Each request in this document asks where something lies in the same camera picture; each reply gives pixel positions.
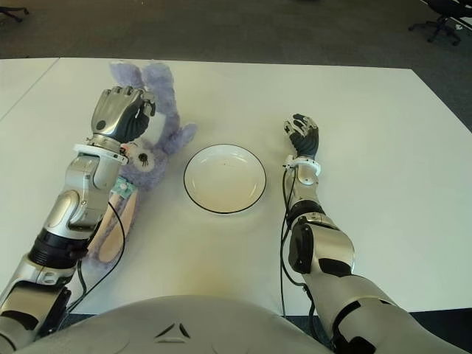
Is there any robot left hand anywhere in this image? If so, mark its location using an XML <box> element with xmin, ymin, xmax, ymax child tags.
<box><xmin>90</xmin><ymin>85</ymin><xmax>158</xmax><ymax>145</ymax></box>

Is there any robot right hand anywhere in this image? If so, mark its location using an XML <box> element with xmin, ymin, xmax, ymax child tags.
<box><xmin>282</xmin><ymin>113</ymin><xmax>320</xmax><ymax>162</ymax></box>

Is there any purple plush bunny doll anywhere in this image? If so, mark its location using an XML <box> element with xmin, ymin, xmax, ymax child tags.
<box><xmin>85</xmin><ymin>61</ymin><xmax>198</xmax><ymax>265</ymax></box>

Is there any white plate black rim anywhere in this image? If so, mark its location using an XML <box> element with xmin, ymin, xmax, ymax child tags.
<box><xmin>183</xmin><ymin>143</ymin><xmax>267</xmax><ymax>215</ymax></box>

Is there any black mesh office chair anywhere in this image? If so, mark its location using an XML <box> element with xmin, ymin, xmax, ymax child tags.
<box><xmin>408</xmin><ymin>0</ymin><xmax>472</xmax><ymax>46</ymax></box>

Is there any robot torso silver shell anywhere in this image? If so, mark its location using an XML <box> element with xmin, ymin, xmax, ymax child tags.
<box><xmin>14</xmin><ymin>294</ymin><xmax>333</xmax><ymax>354</ymax></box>

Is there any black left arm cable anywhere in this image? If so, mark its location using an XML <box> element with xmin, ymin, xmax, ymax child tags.
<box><xmin>66</xmin><ymin>201</ymin><xmax>126</xmax><ymax>314</ymax></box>

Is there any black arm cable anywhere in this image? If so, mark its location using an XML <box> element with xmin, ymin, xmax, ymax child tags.
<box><xmin>279</xmin><ymin>165</ymin><xmax>316</xmax><ymax>318</ymax></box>
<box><xmin>66</xmin><ymin>201</ymin><xmax>126</xmax><ymax>314</ymax></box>

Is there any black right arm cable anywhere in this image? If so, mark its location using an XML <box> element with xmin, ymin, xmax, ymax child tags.
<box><xmin>279</xmin><ymin>165</ymin><xmax>316</xmax><ymax>318</ymax></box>

